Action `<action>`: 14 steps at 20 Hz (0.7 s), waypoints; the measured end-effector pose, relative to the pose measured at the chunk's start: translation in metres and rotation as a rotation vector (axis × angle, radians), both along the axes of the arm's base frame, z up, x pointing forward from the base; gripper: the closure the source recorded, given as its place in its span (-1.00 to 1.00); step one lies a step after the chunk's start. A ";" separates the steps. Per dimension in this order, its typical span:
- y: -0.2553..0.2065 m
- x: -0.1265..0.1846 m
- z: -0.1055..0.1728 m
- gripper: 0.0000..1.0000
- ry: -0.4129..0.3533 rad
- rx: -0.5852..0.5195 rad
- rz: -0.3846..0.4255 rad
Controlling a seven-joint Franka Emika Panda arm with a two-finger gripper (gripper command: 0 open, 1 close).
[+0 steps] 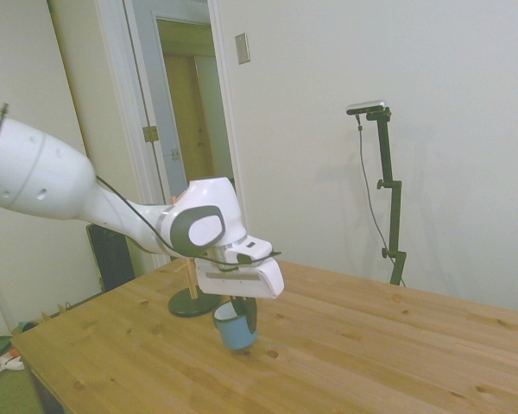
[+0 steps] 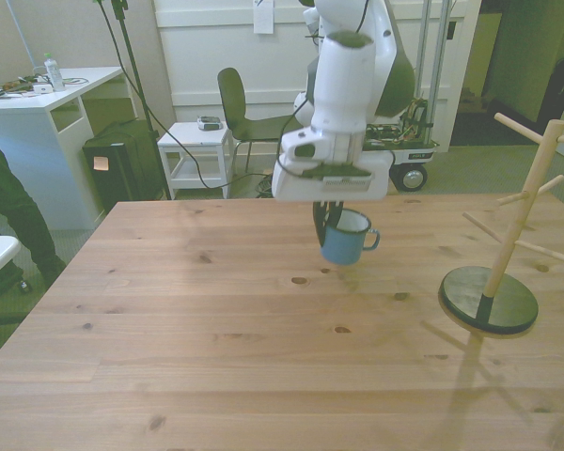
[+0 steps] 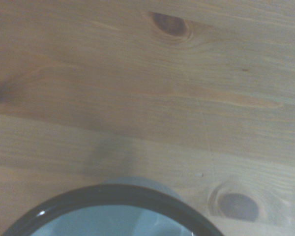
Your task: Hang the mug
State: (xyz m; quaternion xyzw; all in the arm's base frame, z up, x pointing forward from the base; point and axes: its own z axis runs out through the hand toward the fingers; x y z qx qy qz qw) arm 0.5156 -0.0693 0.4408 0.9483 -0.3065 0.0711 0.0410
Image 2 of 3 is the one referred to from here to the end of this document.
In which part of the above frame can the small white side table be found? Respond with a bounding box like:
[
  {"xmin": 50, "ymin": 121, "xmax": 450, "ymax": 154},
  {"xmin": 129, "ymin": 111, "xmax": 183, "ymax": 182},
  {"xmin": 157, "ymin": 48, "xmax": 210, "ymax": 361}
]
[{"xmin": 157, "ymin": 121, "xmax": 236, "ymax": 199}]

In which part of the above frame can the black tripod stand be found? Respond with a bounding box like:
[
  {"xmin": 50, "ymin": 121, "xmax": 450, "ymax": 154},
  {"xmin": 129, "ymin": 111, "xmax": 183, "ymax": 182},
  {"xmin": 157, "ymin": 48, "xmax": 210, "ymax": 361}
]
[{"xmin": 110, "ymin": 0, "xmax": 173, "ymax": 201}]

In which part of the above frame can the long black cable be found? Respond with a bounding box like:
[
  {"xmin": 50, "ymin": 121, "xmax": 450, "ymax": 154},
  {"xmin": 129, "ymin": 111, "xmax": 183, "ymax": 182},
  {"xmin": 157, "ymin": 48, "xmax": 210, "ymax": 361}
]
[{"xmin": 96, "ymin": 0, "xmax": 276, "ymax": 190}]

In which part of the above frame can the dark green chair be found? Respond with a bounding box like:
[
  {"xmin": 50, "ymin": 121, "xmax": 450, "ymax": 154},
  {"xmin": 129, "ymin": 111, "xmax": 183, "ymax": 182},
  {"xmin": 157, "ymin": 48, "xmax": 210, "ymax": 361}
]
[{"xmin": 217, "ymin": 67, "xmax": 306, "ymax": 175}]

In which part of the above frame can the black box with sticker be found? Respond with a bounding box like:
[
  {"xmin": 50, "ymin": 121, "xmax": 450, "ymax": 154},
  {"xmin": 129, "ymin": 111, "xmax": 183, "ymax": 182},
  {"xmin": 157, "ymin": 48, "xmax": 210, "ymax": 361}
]
[{"xmin": 82, "ymin": 120, "xmax": 168, "ymax": 212}]

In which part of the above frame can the clear plastic bottle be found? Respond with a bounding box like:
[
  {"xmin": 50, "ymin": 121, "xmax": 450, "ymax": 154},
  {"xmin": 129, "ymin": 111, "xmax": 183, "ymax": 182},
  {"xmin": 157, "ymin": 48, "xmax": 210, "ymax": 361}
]
[{"xmin": 43, "ymin": 52, "xmax": 67, "ymax": 93}]

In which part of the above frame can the white paper sheet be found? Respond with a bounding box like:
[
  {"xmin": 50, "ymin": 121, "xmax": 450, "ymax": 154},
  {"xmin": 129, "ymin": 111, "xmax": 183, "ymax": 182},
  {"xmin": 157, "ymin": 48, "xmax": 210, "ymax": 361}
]
[{"xmin": 253, "ymin": 0, "xmax": 274, "ymax": 35}]

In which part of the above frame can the black bag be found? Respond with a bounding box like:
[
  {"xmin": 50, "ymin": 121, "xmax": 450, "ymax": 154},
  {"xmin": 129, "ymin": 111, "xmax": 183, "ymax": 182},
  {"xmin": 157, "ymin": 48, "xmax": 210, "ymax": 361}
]
[{"xmin": 538, "ymin": 56, "xmax": 564, "ymax": 137}]

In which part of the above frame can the person in dark clothes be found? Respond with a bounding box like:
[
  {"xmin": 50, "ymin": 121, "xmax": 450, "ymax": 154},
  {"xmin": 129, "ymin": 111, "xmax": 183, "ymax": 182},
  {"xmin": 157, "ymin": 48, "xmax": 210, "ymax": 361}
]
[{"xmin": 0, "ymin": 115, "xmax": 70, "ymax": 288}]

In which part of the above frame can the aluminium frame pole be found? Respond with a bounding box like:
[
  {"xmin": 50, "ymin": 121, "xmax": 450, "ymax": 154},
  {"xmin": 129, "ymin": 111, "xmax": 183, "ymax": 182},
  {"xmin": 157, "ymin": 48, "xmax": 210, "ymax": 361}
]
[{"xmin": 415, "ymin": 0, "xmax": 453, "ymax": 142}]

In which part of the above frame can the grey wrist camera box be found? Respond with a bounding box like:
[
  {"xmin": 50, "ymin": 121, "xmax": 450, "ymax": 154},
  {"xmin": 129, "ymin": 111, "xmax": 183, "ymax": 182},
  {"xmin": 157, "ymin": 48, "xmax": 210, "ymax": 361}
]
[{"xmin": 280, "ymin": 130, "xmax": 334, "ymax": 163}]

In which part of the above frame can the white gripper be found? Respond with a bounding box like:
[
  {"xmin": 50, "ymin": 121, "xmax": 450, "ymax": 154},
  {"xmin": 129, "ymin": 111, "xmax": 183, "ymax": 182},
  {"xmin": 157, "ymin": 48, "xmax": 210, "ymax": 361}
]
[{"xmin": 271, "ymin": 150, "xmax": 396, "ymax": 248}]

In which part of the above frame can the blue enamel mug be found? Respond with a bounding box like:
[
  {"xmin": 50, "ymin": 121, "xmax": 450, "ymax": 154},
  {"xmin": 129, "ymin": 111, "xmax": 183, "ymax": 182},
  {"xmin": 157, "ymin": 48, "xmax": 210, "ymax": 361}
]
[{"xmin": 320, "ymin": 209, "xmax": 381, "ymax": 267}]

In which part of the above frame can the white desk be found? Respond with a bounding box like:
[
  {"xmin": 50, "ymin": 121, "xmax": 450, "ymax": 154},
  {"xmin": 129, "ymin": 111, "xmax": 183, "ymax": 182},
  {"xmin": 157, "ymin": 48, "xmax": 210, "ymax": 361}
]
[{"xmin": 0, "ymin": 65, "xmax": 138, "ymax": 231}]

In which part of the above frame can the wooden mug tree black base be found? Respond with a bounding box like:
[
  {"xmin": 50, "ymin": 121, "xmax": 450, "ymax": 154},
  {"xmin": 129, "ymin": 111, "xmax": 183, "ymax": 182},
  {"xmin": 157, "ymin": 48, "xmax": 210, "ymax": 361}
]
[{"xmin": 439, "ymin": 111, "xmax": 564, "ymax": 335}]

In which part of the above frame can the wheeled cart with electronics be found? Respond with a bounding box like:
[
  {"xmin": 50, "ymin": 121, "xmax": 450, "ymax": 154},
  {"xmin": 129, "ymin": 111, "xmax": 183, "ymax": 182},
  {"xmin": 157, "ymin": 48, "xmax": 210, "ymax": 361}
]
[{"xmin": 364, "ymin": 93, "xmax": 441, "ymax": 194}]

